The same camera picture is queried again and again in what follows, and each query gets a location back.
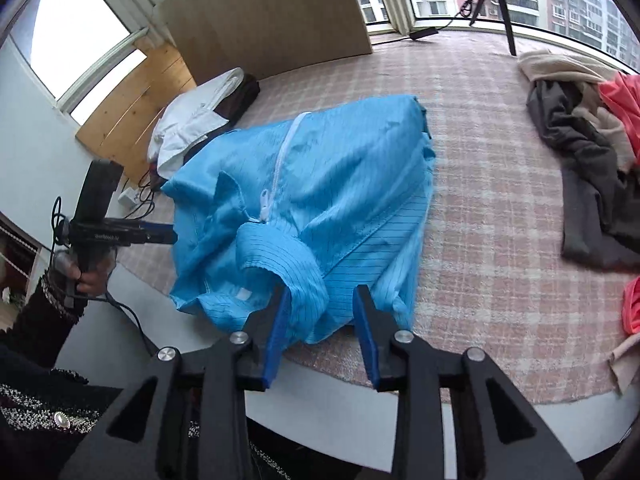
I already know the coral cloth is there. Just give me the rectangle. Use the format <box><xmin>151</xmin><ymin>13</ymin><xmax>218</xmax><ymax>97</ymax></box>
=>
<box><xmin>596</xmin><ymin>72</ymin><xmax>640</xmax><ymax>162</ymax></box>

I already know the beige cloth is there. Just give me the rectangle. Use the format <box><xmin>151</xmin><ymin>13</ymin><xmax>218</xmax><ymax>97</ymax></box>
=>
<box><xmin>516</xmin><ymin>49</ymin><xmax>637</xmax><ymax>172</ymax></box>

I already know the light wooden board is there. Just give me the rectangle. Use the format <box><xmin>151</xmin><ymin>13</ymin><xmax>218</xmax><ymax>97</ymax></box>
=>
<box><xmin>157</xmin><ymin>0</ymin><xmax>374</xmax><ymax>82</ymax></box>

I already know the wooden shelf unit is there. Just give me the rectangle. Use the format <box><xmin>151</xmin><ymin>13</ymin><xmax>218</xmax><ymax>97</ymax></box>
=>
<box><xmin>0</xmin><ymin>212</ymin><xmax>42</xmax><ymax>311</ymax></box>

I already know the beige cloth strip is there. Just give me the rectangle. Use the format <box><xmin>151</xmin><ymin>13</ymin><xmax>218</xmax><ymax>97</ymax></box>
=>
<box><xmin>606</xmin><ymin>331</ymin><xmax>640</xmax><ymax>394</ymax></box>

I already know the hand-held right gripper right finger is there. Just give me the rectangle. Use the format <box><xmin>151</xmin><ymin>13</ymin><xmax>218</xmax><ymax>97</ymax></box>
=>
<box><xmin>352</xmin><ymin>284</ymin><xmax>584</xmax><ymax>480</ymax></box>

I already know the person's left hand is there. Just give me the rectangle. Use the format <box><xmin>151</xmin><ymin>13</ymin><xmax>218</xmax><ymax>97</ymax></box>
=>
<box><xmin>66</xmin><ymin>258</ymin><xmax>118</xmax><ymax>297</ymax></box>

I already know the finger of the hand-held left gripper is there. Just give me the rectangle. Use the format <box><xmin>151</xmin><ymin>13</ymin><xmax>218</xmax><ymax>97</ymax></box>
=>
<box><xmin>139</xmin><ymin>219</ymin><xmax>179</xmax><ymax>246</ymax></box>

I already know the blue striped zip jacket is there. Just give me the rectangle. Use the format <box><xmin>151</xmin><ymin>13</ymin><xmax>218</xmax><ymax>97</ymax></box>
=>
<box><xmin>161</xmin><ymin>93</ymin><xmax>437</xmax><ymax>347</ymax></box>

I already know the grey cloth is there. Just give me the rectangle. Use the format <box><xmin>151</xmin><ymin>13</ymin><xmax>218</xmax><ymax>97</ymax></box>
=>
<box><xmin>525</xmin><ymin>79</ymin><xmax>640</xmax><ymax>272</ymax></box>

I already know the person's left forearm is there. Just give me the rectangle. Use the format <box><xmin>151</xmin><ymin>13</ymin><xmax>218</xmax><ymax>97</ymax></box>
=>
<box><xmin>0</xmin><ymin>265</ymin><xmax>87</xmax><ymax>370</ymax></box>

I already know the pine wood panel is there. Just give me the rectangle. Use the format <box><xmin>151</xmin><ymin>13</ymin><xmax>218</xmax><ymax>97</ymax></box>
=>
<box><xmin>75</xmin><ymin>42</ymin><xmax>199</xmax><ymax>187</ymax></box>

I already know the dark brown garment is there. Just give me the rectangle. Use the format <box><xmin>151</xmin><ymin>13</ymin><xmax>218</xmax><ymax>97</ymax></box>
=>
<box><xmin>214</xmin><ymin>73</ymin><xmax>262</xmax><ymax>122</ymax></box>

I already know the pink plaid blanket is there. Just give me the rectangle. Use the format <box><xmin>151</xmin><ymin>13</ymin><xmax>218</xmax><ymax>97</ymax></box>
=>
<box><xmin>114</xmin><ymin>29</ymin><xmax>640</xmax><ymax>407</ymax></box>

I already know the person's black knit jacket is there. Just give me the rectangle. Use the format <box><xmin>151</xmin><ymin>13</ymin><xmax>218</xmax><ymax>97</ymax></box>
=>
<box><xmin>0</xmin><ymin>332</ymin><xmax>301</xmax><ymax>480</ymax></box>

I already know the white garment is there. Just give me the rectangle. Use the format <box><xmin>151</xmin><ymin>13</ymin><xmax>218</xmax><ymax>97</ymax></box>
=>
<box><xmin>148</xmin><ymin>67</ymin><xmax>247</xmax><ymax>182</ymax></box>

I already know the pink cloth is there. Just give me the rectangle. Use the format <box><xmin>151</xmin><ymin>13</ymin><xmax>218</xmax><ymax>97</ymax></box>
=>
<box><xmin>621</xmin><ymin>275</ymin><xmax>640</xmax><ymax>337</ymax></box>

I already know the white bed base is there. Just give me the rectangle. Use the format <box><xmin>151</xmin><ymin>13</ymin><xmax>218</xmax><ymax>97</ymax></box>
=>
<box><xmin>107</xmin><ymin>260</ymin><xmax>640</xmax><ymax>463</ymax></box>

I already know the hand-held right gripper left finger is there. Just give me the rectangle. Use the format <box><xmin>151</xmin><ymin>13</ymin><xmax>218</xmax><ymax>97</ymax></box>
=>
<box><xmin>60</xmin><ymin>284</ymin><xmax>293</xmax><ymax>480</ymax></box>

